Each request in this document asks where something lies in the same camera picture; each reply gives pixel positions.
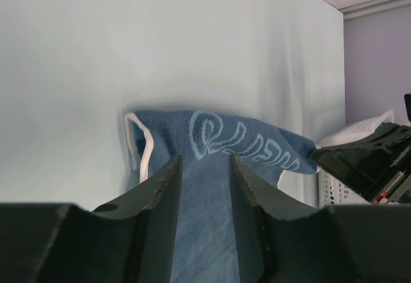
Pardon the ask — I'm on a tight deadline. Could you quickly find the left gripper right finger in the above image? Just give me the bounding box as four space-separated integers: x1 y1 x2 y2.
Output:
230 156 410 282

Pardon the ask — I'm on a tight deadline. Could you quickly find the white plastic mesh basket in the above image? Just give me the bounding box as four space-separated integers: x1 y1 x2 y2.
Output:
316 108 396 207

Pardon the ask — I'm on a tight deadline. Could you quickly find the right corner aluminium post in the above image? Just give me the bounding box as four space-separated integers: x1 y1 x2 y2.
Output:
341 0 410 20

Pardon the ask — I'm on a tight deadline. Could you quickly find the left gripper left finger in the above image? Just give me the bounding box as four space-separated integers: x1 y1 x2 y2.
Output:
1 156 182 282

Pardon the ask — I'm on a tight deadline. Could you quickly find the dark blue towel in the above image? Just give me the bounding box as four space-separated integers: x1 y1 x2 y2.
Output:
125 110 318 282

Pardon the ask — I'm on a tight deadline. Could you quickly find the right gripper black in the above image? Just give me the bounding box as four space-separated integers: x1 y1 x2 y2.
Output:
308 93 411 205

